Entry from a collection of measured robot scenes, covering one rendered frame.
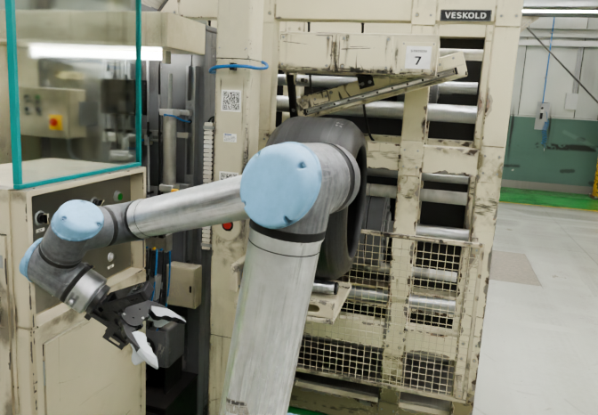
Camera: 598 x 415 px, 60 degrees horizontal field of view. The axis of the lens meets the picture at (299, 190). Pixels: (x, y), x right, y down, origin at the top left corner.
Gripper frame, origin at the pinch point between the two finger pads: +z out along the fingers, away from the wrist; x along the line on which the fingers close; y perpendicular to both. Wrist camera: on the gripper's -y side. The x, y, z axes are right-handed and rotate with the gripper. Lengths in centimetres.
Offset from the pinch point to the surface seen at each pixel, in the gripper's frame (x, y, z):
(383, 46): -114, -60, 3
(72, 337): -21, 44, -22
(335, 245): -57, -12, 26
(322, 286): -62, 6, 34
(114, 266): -51, 41, -27
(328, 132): -76, -34, 4
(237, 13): -95, -42, -44
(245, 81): -89, -27, -29
